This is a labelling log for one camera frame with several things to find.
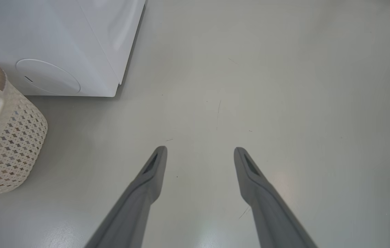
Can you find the round white filter cover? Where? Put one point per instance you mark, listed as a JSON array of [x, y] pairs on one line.
[[50, 77]]

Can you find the white front-load washing machine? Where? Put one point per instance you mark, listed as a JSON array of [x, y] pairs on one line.
[[43, 31]]

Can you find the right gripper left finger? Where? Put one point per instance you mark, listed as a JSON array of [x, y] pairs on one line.
[[136, 206]]

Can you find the cream perforated laundry basket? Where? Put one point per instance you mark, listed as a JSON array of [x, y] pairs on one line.
[[16, 137]]

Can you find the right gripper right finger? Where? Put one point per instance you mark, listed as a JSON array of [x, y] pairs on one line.
[[267, 213]]

